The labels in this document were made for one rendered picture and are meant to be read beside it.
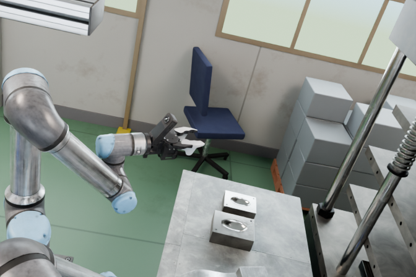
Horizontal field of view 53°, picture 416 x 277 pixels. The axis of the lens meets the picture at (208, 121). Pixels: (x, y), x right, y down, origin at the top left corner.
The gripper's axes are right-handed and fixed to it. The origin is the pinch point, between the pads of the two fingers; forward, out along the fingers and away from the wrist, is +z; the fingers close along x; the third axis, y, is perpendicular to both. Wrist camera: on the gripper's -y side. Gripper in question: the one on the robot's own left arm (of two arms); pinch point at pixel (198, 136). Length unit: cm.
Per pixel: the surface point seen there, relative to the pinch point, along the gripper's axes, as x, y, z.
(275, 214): -6, 67, 69
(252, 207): -10, 62, 54
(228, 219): -4, 60, 36
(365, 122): -10, 7, 99
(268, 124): -150, 130, 178
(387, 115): -69, 54, 210
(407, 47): -6, -38, 88
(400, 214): 40, 12, 77
